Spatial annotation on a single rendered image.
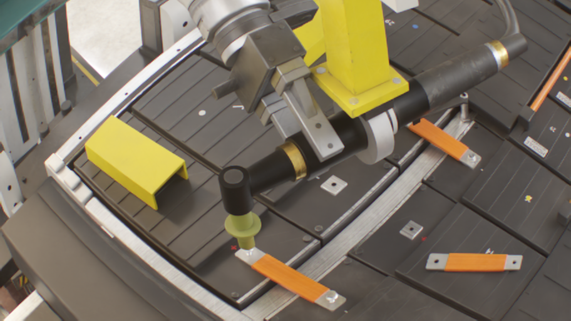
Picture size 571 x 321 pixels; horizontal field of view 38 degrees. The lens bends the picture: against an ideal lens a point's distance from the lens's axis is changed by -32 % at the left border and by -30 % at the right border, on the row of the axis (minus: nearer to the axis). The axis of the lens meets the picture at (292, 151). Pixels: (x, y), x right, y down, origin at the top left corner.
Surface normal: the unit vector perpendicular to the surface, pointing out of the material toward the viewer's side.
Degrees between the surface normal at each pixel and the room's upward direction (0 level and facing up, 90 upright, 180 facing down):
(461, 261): 0
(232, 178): 0
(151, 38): 90
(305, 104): 60
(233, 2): 31
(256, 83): 90
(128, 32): 0
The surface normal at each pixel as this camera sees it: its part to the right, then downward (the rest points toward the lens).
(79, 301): -0.08, -0.71
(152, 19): -0.67, 0.56
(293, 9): 0.20, -0.33
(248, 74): -0.84, 0.43
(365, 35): 0.53, 0.56
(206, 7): -0.54, 0.13
